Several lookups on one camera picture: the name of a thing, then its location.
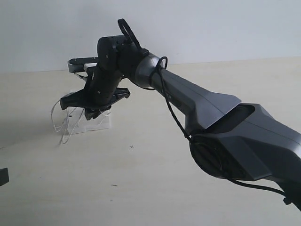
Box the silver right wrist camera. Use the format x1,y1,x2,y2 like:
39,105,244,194
67,57,98,73

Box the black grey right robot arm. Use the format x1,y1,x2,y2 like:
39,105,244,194
60,35,301,206

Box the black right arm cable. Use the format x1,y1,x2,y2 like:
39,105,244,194
117,18,301,211

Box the clear plastic storage box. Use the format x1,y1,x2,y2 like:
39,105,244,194
66,107,111,135

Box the white wired earphones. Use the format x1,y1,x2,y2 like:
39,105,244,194
50,98,111,145

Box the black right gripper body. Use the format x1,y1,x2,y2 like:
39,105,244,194
60,66,130,111

